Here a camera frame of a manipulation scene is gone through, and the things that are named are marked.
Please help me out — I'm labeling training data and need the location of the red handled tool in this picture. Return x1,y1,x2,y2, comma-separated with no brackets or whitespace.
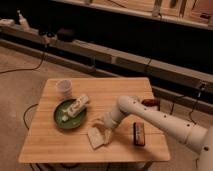
141,99,160,107

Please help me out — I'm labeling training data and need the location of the black floor cable left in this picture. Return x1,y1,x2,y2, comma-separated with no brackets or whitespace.
0,46,46,76

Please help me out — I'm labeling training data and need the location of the long wooden ledge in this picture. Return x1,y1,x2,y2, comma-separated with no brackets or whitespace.
0,25,213,94

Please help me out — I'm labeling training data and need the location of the black cable right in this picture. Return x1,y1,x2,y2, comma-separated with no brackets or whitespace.
168,83,208,124

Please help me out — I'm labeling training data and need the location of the white spray bottle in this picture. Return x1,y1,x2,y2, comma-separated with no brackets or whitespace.
17,10,30,31

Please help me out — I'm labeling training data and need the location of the black rectangular box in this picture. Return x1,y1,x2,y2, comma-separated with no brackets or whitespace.
133,122,145,146

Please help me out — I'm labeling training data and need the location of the wooden table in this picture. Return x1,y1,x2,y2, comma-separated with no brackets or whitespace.
19,78,170,163

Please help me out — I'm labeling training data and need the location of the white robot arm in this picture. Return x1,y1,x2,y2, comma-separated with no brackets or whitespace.
93,95,213,171

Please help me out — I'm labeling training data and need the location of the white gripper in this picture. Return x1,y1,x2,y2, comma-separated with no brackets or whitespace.
91,112,121,145

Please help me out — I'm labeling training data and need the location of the green plate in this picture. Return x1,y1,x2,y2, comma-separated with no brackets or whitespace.
53,99,87,130

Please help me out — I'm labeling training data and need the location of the black device on ledge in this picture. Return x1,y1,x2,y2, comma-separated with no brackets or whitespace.
57,28,75,42

